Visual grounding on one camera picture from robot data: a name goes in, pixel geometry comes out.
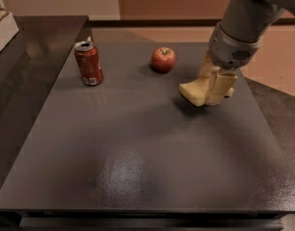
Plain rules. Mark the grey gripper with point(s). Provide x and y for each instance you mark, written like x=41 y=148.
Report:
x=231 y=49

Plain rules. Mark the yellow sponge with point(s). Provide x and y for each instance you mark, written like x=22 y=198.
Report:
x=195 y=92

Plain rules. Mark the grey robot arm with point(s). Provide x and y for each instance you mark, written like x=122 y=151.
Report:
x=247 y=20

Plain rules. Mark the red coke can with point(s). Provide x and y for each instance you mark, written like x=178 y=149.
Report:
x=87 y=57

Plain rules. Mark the red apple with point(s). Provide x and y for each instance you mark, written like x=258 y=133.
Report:
x=163 y=59

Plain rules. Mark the dark side counter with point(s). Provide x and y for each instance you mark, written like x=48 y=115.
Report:
x=29 y=67

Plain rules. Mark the white box on counter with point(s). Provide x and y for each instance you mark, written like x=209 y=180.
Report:
x=8 y=29

